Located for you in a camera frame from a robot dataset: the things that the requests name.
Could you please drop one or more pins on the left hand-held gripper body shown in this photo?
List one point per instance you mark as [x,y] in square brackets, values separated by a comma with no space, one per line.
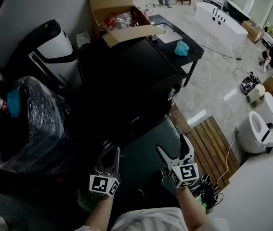
[101,184]

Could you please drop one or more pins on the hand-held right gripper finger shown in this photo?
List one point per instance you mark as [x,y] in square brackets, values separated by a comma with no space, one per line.
[168,159]
[188,150]

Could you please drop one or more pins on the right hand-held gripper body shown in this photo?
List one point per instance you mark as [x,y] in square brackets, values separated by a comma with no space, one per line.
[185,174]

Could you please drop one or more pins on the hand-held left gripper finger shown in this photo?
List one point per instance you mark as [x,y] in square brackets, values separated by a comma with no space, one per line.
[102,160]
[117,160]

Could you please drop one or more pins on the green laundry basket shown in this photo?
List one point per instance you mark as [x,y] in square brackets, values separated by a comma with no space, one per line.
[85,201]

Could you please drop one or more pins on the dark grey washing machine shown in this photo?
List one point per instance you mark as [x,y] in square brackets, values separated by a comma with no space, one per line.
[126,80]

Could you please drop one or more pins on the person's right forearm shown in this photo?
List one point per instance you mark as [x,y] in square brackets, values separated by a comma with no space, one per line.
[190,206]

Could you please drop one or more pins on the person's left forearm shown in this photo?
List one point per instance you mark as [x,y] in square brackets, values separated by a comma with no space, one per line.
[100,208]

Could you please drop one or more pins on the wooden slat platform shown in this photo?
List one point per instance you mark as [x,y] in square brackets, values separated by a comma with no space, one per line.
[211,148]

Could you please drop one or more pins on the person's black shoe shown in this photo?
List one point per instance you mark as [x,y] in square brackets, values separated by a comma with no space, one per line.
[156,179]

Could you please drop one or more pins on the brown wooden board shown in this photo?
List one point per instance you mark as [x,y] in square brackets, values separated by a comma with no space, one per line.
[179,119]

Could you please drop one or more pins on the person's white shirt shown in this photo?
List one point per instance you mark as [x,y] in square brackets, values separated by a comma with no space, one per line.
[150,220]

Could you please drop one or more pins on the white smart toilet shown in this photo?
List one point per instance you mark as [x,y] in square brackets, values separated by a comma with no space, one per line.
[249,133]

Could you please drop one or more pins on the plastic-wrapped black appliance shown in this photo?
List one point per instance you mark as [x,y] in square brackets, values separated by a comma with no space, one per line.
[42,129]

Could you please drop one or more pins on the black round device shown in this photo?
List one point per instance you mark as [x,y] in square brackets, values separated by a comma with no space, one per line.
[248,84]

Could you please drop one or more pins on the small white bin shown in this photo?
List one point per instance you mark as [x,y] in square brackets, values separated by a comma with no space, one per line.
[256,93]

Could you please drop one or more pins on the black sink table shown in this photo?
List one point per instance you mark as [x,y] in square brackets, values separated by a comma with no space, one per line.
[194,52]

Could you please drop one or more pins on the steel sink basin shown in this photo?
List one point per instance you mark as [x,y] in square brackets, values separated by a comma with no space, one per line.
[170,34]

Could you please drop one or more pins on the small white box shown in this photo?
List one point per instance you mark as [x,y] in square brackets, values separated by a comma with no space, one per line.
[83,38]

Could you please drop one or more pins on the black white appliance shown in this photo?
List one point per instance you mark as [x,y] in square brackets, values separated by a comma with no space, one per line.
[54,44]

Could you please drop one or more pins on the white bathtub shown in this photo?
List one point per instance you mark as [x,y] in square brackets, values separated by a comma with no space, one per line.
[223,28]

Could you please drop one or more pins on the closed cardboard box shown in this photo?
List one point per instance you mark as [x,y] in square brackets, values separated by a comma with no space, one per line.
[251,31]

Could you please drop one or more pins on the red plastic item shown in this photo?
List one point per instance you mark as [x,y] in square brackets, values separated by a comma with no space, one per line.
[109,20]

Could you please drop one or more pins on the clear plastic packaging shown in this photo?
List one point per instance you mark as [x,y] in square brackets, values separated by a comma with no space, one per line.
[124,20]

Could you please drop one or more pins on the dark green bathtub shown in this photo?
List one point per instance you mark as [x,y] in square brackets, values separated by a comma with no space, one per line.
[237,9]

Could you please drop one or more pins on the large open cardboard box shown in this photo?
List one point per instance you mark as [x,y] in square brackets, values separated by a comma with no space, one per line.
[109,1]

